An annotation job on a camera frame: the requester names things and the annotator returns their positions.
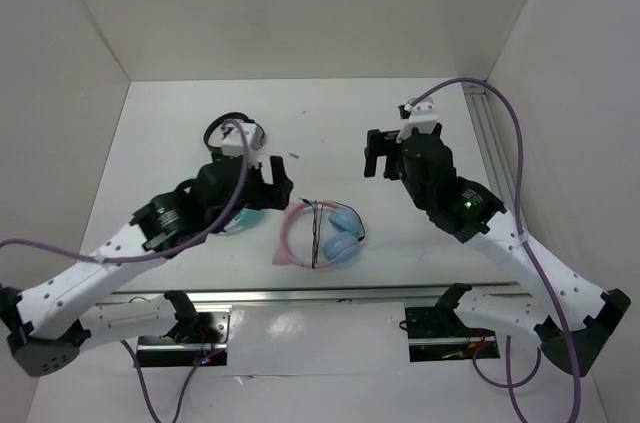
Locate thin black headphone cable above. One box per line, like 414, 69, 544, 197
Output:
299, 197, 367, 270

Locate pink blue cat-ear headphones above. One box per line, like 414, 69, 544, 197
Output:
272, 198, 367, 270

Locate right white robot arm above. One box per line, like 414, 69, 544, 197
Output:
364, 124, 631, 376

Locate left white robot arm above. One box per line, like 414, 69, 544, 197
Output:
1, 156, 293, 378

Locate teal cat-ear headphones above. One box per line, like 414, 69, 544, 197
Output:
222, 208, 266, 234

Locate black headphones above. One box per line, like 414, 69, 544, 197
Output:
203, 112, 266, 156

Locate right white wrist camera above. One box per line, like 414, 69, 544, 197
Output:
396, 97, 439, 143

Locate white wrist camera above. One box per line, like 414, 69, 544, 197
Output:
220, 119, 266, 168
396, 97, 439, 143

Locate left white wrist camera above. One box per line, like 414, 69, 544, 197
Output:
220, 119, 266, 168

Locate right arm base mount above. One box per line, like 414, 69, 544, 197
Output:
399, 307, 500, 363

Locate aluminium rail front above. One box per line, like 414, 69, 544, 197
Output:
100, 283, 527, 305

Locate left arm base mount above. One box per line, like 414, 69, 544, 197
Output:
134, 305, 231, 368

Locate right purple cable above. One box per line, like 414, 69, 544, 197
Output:
407, 76, 584, 423

